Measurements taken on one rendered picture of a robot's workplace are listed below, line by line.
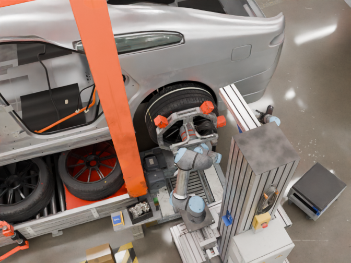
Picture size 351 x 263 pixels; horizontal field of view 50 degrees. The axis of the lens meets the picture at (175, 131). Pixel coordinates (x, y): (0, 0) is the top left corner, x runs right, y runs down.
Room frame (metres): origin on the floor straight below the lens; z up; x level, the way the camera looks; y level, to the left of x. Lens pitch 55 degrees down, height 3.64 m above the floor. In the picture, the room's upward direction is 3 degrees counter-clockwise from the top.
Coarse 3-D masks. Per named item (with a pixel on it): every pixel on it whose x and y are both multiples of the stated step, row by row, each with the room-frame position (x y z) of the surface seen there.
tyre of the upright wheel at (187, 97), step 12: (180, 84) 2.19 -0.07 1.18; (192, 84) 2.21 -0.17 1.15; (156, 96) 2.13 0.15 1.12; (168, 96) 2.08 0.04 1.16; (180, 96) 2.06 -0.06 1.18; (192, 96) 2.06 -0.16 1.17; (204, 96) 2.10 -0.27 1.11; (156, 108) 2.02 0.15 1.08; (168, 108) 1.96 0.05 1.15; (180, 108) 1.97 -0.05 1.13; (216, 108) 2.06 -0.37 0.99; (156, 132) 1.91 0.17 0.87; (204, 132) 2.02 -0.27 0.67
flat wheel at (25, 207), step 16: (32, 160) 1.93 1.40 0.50; (0, 176) 1.84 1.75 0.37; (16, 176) 1.78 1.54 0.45; (32, 176) 1.76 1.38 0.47; (48, 176) 1.74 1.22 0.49; (32, 192) 1.58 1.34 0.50; (48, 192) 1.62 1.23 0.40; (0, 208) 1.44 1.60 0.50; (16, 208) 1.43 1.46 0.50; (32, 208) 1.46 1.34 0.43
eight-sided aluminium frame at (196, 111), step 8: (176, 112) 1.93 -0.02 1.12; (184, 112) 1.93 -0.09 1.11; (192, 112) 1.92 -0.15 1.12; (200, 112) 1.92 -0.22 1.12; (168, 120) 1.90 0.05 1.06; (176, 120) 1.87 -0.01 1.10; (216, 120) 1.96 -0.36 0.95; (160, 128) 1.88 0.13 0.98; (160, 136) 1.84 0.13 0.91; (160, 144) 1.84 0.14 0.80; (168, 144) 1.90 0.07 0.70; (200, 144) 1.92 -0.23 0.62
